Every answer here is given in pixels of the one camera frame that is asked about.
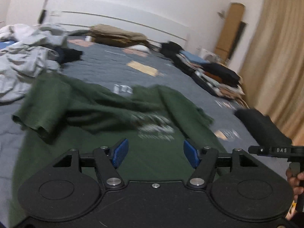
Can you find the stack of folded clothes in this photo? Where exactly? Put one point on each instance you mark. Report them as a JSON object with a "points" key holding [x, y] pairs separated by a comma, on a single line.
{"points": [[220, 73]]}

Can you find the green t-shirt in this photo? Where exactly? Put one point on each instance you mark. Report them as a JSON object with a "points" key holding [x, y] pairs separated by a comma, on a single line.
{"points": [[154, 161]]}

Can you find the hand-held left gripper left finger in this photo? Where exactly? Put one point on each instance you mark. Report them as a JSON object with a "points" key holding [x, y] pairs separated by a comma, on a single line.
{"points": [[120, 153]]}

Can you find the person's right hand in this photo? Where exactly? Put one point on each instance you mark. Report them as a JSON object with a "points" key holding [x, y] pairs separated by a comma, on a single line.
{"points": [[296, 185]]}

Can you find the black wall-hung object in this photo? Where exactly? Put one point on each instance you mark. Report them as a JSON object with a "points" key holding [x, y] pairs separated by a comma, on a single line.
{"points": [[42, 14]]}

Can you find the khaki clothes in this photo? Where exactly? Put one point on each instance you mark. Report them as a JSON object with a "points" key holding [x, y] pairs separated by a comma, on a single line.
{"points": [[114, 34]]}

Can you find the black garment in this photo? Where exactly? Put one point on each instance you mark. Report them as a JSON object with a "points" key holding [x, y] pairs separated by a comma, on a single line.
{"points": [[171, 48], [70, 55]]}

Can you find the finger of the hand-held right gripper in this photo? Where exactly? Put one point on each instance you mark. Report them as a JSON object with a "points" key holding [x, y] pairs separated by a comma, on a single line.
{"points": [[258, 150]]}

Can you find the pile of grey clothes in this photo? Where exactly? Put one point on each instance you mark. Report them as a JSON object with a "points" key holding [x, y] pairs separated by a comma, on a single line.
{"points": [[26, 59]]}

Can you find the black panel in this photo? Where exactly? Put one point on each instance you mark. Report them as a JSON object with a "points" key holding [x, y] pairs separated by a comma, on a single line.
{"points": [[241, 35]]}

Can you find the grey printed quilt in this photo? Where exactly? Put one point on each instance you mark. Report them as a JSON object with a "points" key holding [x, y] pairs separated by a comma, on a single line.
{"points": [[106, 61]]}

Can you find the wall socket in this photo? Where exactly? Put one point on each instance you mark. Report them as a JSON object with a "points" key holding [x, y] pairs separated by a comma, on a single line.
{"points": [[56, 13]]}

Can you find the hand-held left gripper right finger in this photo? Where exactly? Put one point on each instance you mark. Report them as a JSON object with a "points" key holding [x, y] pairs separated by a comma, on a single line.
{"points": [[191, 153]]}

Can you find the tall flat cardboard box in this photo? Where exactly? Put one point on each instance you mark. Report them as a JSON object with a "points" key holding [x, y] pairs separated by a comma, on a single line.
{"points": [[229, 28]]}

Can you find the white headboard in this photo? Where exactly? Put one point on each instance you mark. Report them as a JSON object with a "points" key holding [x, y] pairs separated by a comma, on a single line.
{"points": [[118, 9]]}

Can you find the white cloth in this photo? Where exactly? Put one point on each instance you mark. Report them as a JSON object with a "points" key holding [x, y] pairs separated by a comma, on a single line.
{"points": [[140, 48]]}

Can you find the beige curtain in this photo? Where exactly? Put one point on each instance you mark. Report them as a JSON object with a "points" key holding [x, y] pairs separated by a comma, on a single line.
{"points": [[273, 52]]}

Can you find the black cloth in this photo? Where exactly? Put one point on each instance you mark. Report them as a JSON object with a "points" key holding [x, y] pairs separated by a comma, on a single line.
{"points": [[261, 125]]}

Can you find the small wall lamp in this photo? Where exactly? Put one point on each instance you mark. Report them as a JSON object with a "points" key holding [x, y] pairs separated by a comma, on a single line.
{"points": [[221, 13]]}

